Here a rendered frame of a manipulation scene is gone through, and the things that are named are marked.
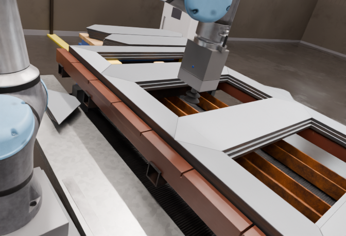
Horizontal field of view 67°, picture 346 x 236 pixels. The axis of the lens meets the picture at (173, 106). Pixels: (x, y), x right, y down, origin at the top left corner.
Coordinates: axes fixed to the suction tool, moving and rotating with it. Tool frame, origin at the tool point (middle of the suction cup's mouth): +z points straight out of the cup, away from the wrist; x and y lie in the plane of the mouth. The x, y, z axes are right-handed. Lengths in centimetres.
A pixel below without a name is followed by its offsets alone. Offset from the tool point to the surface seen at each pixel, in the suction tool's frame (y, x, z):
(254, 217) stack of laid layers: -28.9, 5.4, 10.6
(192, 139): -4.7, 0.2, 9.8
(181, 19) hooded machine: 254, -233, 33
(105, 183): 5.7, 18.4, 27.3
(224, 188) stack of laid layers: -20.7, 5.3, 10.6
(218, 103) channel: 28, -55, 25
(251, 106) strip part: 2.8, -39.1, 9.7
